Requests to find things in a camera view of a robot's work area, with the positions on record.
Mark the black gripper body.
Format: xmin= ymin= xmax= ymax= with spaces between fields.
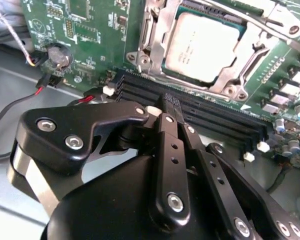
xmin=41 ymin=156 xmax=300 ymax=240

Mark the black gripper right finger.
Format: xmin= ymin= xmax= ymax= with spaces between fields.
xmin=173 ymin=97 xmax=300 ymax=240

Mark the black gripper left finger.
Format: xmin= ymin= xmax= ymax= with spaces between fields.
xmin=6 ymin=92 xmax=193 ymax=228

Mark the silver CPU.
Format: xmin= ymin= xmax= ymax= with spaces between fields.
xmin=163 ymin=4 xmax=248 ymax=85

